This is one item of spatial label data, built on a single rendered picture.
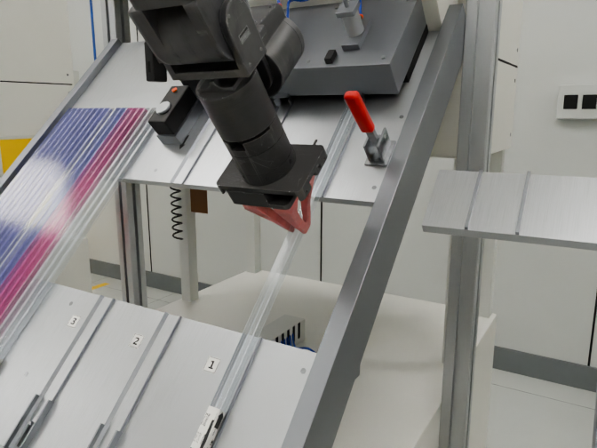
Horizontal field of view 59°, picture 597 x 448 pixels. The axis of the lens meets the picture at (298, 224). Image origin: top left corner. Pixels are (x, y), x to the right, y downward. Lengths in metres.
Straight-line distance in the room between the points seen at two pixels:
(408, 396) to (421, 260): 1.54
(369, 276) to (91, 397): 0.33
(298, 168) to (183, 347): 0.23
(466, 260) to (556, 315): 1.56
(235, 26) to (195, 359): 0.33
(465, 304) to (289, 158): 0.43
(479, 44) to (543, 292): 1.65
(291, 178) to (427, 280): 1.96
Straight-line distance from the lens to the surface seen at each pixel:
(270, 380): 0.53
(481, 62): 0.79
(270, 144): 0.49
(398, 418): 0.87
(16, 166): 1.03
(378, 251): 0.55
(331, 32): 0.74
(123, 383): 0.62
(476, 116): 0.79
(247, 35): 0.44
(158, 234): 3.30
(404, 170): 0.60
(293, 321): 1.08
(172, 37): 0.44
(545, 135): 2.24
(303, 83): 0.72
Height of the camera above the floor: 1.08
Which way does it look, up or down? 12 degrees down
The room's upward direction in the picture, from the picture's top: straight up
